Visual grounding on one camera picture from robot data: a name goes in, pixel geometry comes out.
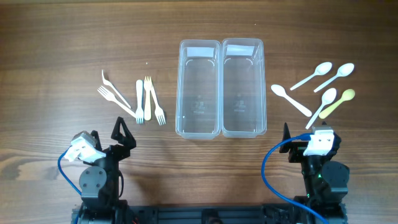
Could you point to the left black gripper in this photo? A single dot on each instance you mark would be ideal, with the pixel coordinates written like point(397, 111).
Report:
point(115, 149)

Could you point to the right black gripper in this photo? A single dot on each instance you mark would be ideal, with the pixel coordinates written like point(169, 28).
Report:
point(296, 150)

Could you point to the pale blue plastic fork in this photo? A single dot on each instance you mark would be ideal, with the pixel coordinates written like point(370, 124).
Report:
point(139, 111)

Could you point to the white spoon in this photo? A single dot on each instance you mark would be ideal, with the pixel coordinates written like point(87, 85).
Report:
point(320, 70)
point(280, 91)
point(343, 71)
point(327, 98)

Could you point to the yellow plastic fork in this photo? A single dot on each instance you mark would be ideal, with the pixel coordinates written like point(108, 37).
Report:
point(147, 107)

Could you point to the white fork curved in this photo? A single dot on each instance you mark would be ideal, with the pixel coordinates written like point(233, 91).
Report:
point(108, 83)

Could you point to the yellow plastic spoon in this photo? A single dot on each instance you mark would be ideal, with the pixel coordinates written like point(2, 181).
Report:
point(347, 95)

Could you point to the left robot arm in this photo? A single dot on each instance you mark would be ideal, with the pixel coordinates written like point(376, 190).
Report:
point(100, 190)

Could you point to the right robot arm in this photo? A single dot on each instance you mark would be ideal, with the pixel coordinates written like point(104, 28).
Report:
point(325, 180)

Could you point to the right clear plastic container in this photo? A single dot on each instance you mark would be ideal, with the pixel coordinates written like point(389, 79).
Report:
point(244, 85)

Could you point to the clear plastic container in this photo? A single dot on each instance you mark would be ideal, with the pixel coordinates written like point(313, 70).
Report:
point(244, 85)
point(197, 113)

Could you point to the left clear plastic container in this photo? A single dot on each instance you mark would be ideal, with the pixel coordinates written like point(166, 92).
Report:
point(197, 113)

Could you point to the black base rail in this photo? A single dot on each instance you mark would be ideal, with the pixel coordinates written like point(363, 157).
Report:
point(268, 213)

